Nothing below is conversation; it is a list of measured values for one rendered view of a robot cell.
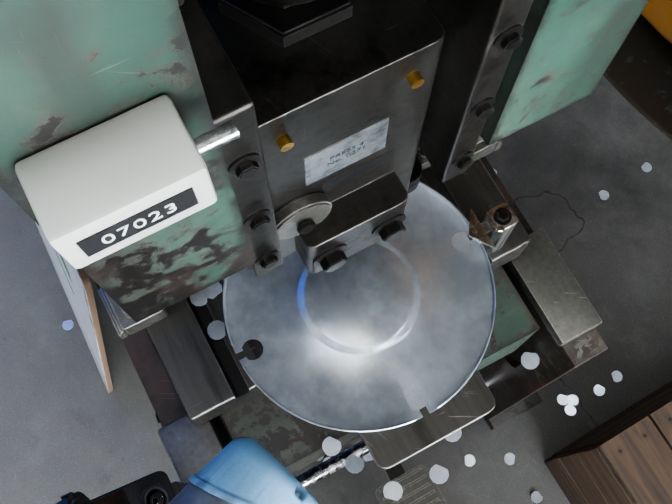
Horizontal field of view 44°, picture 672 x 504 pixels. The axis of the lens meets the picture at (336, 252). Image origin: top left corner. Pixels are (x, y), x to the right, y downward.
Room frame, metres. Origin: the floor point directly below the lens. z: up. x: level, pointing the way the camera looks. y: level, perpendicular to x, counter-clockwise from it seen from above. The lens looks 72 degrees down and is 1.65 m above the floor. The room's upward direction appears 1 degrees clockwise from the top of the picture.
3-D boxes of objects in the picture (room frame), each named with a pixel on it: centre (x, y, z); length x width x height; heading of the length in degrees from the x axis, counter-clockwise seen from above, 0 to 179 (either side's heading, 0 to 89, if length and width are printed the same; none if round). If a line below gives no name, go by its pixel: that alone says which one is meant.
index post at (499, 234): (0.31, -0.18, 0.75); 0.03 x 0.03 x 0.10; 29
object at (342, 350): (0.23, -0.03, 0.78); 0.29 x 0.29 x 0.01
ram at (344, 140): (0.30, 0.02, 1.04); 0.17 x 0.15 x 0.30; 29
